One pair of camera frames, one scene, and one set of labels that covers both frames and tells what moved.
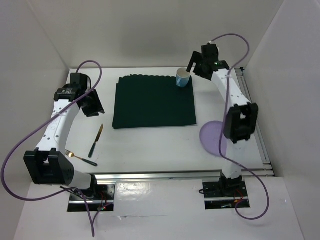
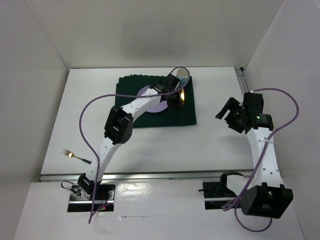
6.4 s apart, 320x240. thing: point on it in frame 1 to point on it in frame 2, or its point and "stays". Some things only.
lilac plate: x=210 y=137 to x=161 y=106
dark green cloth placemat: x=141 y=101 stays
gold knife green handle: x=96 y=140 to x=182 y=101
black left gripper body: x=89 y=102 to x=173 y=100
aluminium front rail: x=177 y=176 stays
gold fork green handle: x=71 y=154 stays
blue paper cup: x=183 y=76 stays
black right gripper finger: x=195 y=58 to x=232 y=103
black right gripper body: x=198 y=68 to x=234 y=119
